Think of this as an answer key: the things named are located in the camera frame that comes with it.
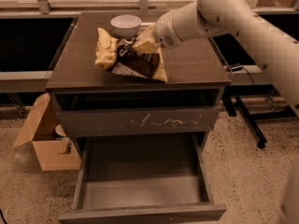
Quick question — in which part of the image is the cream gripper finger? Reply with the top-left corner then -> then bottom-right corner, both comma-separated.
136,24 -> 154,41
132,37 -> 161,53

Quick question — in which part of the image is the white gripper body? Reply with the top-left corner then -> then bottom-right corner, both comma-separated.
152,10 -> 182,49

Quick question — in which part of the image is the brown chip bag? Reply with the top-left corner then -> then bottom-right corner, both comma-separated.
94,28 -> 168,82

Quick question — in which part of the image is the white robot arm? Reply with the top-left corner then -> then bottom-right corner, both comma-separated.
152,0 -> 299,224

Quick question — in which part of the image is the scratched grey upper drawer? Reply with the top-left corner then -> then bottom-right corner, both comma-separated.
55,89 -> 221,138

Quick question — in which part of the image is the grey drawer cabinet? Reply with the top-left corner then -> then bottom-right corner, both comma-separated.
47,13 -> 231,150

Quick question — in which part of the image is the open grey middle drawer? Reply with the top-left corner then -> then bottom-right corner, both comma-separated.
58,133 -> 226,224

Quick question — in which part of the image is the white ceramic bowl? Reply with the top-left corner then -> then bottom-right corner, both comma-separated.
110,15 -> 141,38

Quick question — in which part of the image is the black rolling stand base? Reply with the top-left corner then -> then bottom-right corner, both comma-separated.
221,94 -> 296,149

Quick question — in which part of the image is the open cardboard box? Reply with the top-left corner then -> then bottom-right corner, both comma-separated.
13,93 -> 81,171

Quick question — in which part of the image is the black power adapter with cable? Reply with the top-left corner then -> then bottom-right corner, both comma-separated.
226,63 -> 255,86

